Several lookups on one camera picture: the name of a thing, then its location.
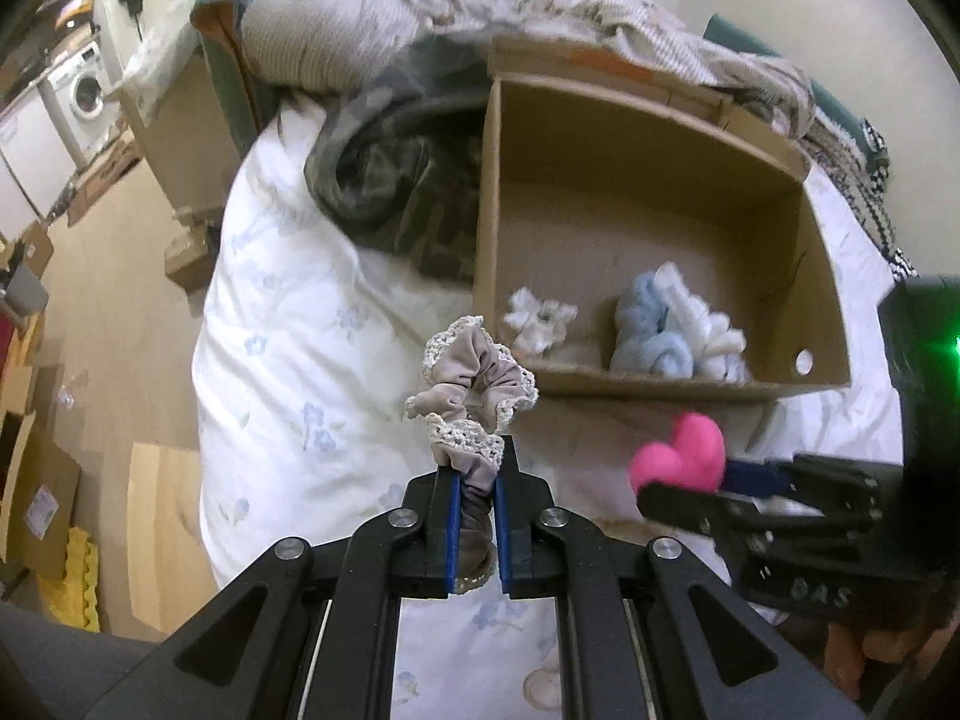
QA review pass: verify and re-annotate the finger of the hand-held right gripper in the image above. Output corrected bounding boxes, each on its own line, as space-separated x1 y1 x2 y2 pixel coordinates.
636 480 752 542
722 456 800 497

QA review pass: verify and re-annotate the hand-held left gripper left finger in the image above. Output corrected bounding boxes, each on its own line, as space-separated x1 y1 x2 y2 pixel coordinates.
101 467 462 720

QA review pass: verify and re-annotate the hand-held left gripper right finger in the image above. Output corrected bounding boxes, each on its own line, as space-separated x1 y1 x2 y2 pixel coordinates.
491 452 863 720

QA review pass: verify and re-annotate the pink heart plush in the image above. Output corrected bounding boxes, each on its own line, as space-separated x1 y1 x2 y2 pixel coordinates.
628 412 727 497

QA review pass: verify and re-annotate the beige lace-trimmed scrunchie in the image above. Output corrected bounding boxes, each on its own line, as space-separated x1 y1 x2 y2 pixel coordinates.
405 315 541 595

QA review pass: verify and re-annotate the white fluffy scrunchie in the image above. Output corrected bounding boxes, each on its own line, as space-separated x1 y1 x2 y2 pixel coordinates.
660 261 752 385
504 289 581 358

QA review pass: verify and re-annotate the light blue fluffy scrunchie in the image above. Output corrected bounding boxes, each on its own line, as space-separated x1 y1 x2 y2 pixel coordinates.
609 270 695 379

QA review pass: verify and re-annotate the brown cardboard box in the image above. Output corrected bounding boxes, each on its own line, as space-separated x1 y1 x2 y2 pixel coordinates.
471 34 853 403

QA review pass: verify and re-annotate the person's right hand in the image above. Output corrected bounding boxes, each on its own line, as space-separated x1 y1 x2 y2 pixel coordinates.
823 607 932 700

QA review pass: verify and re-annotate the white bear print bedsheet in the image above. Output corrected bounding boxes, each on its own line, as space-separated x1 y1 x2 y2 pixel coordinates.
191 116 910 720

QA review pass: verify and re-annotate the large flat cardboard sheet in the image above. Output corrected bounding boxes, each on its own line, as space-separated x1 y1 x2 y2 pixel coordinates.
126 441 217 644

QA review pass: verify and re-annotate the striped knitted blanket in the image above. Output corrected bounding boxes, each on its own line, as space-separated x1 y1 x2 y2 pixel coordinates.
793 116 920 282

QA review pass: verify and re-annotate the dark patterned cloth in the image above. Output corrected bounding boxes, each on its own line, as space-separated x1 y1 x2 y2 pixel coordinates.
304 86 492 282

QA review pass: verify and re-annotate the small cardboard box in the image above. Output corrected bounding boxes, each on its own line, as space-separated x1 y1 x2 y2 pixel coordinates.
163 216 223 290

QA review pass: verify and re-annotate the yellow foam tray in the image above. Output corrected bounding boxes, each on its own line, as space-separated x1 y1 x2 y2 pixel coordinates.
46 525 103 635

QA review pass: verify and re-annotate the person's grey trouser leg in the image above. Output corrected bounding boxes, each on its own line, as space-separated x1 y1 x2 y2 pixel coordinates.
0 604 170 720

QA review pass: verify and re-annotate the labelled cardboard box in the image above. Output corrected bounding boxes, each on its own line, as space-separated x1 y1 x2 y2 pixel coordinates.
0 406 83 565

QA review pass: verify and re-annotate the teal pillow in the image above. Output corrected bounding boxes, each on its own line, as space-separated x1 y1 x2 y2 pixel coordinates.
705 11 852 125

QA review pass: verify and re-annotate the beige bedside cabinet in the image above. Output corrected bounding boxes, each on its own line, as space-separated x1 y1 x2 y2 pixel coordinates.
118 52 260 220

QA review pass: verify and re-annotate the crumpled floral quilt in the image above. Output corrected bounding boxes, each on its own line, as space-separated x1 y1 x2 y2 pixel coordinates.
352 0 818 140

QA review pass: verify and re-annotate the flattened cardboard piece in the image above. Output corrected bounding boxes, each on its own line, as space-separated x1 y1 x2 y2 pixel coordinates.
66 131 145 227

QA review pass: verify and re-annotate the white textured pillow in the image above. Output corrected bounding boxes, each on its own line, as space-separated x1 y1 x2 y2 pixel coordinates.
240 0 410 95

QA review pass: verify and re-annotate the green orange cushion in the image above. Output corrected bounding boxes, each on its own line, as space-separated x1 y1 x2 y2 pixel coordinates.
189 0 265 140

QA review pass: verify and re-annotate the white low cabinet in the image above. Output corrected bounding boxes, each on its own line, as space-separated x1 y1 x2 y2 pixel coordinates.
0 82 77 222

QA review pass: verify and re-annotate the white washing machine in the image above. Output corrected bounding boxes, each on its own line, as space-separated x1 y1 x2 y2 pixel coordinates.
39 41 115 160

